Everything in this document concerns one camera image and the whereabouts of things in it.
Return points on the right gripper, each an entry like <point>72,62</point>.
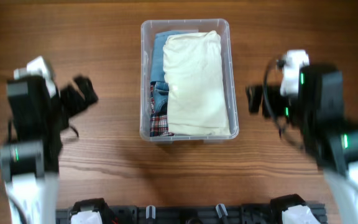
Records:
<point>256,91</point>

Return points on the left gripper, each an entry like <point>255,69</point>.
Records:
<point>87,89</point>

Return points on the cream cloth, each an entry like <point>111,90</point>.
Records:
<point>193,70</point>

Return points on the blue jeans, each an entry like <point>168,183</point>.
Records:
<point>157,81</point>

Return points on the red blue plaid shirt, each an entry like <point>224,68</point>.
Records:
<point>158,120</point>

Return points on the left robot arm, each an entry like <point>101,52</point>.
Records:
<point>29,162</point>

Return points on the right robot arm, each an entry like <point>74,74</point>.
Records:
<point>312,119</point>

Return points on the clear plastic storage container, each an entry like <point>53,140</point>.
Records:
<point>148,31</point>

